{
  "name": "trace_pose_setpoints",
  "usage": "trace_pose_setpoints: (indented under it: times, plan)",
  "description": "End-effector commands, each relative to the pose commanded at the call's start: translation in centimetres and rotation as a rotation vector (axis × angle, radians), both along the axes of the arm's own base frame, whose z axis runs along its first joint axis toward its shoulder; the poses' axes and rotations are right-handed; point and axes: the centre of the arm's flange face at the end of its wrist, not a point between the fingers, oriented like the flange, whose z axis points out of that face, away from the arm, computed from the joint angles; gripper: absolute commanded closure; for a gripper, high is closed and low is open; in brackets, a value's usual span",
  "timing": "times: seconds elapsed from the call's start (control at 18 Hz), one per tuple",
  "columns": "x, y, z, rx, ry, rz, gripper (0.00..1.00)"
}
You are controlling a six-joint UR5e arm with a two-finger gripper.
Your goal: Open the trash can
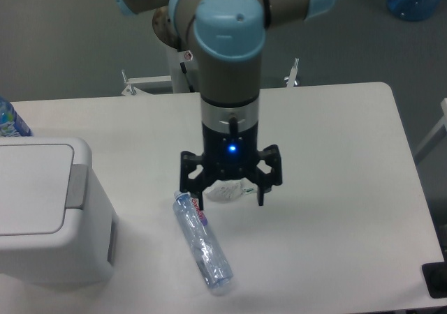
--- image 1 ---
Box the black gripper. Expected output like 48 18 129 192
179 124 282 209

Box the white push-lid trash can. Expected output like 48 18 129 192
1 137 118 284

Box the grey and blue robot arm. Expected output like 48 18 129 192
115 0 336 205

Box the crumpled white plastic wrapper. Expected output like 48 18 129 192
205 179 257 202

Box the clear empty plastic bottle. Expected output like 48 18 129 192
173 191 233 296

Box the blue labelled bottle at left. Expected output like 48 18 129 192
1 97 34 137

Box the black device at table edge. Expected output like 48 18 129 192
422 262 446 299

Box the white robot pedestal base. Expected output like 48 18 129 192
120 6 301 97

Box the white frame at right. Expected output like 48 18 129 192
413 98 446 166

